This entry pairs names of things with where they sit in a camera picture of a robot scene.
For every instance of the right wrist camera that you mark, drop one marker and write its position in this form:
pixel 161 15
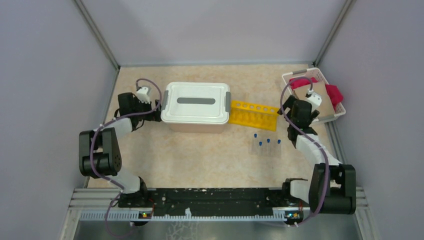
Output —
pixel 314 99

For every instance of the beige cloth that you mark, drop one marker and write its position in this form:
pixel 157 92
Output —
pixel 326 108

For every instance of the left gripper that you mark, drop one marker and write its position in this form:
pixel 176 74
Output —
pixel 156 116

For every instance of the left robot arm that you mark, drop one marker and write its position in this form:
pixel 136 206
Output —
pixel 99 152

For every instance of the white bin lid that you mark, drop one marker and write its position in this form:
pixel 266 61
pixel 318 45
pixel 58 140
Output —
pixel 195 86

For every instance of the red cloth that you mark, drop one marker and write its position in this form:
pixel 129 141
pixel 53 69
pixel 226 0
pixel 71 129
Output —
pixel 333 92

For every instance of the yellow test tube rack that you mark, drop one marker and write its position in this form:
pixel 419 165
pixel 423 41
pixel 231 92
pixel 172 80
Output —
pixel 253 115

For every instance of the white perforated basket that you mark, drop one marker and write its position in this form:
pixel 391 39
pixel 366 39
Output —
pixel 310 72

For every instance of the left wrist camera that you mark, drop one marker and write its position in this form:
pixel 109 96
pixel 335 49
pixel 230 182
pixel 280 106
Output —
pixel 143 94

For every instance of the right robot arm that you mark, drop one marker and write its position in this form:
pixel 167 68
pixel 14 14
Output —
pixel 332 188

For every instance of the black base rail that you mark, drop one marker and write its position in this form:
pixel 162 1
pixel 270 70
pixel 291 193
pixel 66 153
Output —
pixel 212 202

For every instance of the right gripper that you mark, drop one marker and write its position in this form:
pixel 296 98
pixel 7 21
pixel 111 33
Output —
pixel 289 104

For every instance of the pink plastic bin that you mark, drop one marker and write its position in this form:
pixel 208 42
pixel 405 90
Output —
pixel 195 124

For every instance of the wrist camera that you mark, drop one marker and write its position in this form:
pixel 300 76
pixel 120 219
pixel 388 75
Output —
pixel 314 99
pixel 143 94

